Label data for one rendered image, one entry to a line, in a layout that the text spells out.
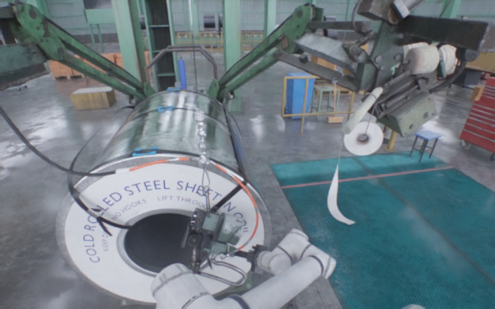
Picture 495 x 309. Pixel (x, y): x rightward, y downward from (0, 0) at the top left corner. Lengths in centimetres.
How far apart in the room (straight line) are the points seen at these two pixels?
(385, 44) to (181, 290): 111
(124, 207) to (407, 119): 140
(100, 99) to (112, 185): 612
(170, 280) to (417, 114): 116
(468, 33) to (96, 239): 172
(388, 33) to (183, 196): 116
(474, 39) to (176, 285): 97
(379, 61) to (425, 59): 17
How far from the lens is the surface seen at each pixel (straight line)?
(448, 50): 1315
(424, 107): 131
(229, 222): 125
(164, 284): 76
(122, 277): 180
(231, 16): 566
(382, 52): 117
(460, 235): 339
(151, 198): 132
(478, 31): 83
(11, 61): 149
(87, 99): 749
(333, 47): 132
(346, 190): 341
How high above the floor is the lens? 189
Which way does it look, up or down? 28 degrees down
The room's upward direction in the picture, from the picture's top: straight up
